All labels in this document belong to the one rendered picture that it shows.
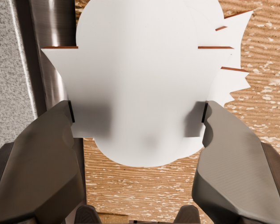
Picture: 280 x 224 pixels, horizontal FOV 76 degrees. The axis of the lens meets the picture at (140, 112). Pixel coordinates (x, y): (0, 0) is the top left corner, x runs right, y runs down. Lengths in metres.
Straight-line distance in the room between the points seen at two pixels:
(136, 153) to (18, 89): 0.16
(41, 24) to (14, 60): 0.05
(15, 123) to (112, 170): 0.14
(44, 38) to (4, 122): 0.13
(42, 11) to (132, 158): 0.15
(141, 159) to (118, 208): 0.19
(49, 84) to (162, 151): 0.14
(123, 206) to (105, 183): 0.06
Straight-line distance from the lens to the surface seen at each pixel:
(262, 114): 0.24
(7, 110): 0.28
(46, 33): 0.21
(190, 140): 0.16
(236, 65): 0.19
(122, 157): 0.16
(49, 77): 0.22
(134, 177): 0.27
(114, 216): 0.35
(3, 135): 0.31
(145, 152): 0.15
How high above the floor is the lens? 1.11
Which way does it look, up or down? 59 degrees down
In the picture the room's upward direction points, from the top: 180 degrees clockwise
